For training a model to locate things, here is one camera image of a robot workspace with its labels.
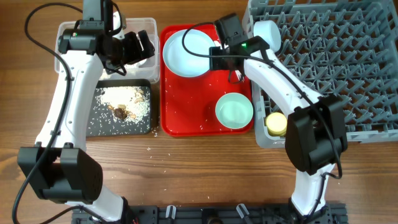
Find white napkin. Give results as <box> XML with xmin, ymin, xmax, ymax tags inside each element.
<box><xmin>134</xmin><ymin>59</ymin><xmax>150</xmax><ymax>68</ymax></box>

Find light blue bowl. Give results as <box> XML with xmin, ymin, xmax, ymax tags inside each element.
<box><xmin>253</xmin><ymin>21</ymin><xmax>282</xmax><ymax>52</ymax></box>

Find light blue plate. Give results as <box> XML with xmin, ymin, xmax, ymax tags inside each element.
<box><xmin>162</xmin><ymin>29</ymin><xmax>215</xmax><ymax>78</ymax></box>

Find mint green bowl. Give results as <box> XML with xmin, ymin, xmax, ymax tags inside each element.
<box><xmin>215</xmin><ymin>93</ymin><xmax>254</xmax><ymax>129</ymax></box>

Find yellow plastic cup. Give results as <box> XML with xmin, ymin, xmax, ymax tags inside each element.
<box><xmin>265</xmin><ymin>112</ymin><xmax>287</xmax><ymax>136</ymax></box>

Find white plastic fork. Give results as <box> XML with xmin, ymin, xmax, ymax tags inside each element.
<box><xmin>234</xmin><ymin>70</ymin><xmax>244</xmax><ymax>82</ymax></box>

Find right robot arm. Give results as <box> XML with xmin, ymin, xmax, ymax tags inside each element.
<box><xmin>209</xmin><ymin>14</ymin><xmax>348</xmax><ymax>222</ymax></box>

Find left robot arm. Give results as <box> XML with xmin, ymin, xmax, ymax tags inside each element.
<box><xmin>17</xmin><ymin>1</ymin><xmax>155</xmax><ymax>223</ymax></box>

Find grey dishwasher rack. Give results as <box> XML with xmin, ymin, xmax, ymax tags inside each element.
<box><xmin>242</xmin><ymin>0</ymin><xmax>397</xmax><ymax>143</ymax></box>

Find clear plastic bin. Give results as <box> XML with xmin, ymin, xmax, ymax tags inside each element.
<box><xmin>62</xmin><ymin>17</ymin><xmax>160</xmax><ymax>83</ymax></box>

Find food scraps and rice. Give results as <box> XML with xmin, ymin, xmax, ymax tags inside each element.
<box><xmin>87</xmin><ymin>86</ymin><xmax>151</xmax><ymax>135</ymax></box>

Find black plastic bin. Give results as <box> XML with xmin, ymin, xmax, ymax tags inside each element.
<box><xmin>83</xmin><ymin>78</ymin><xmax>152</xmax><ymax>137</ymax></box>

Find red serving tray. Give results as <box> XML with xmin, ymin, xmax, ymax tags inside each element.
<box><xmin>159</xmin><ymin>22</ymin><xmax>254</xmax><ymax>138</ymax></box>

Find black mounting rail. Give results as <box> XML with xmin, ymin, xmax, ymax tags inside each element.
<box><xmin>71</xmin><ymin>203</ymin><xmax>349</xmax><ymax>224</ymax></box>

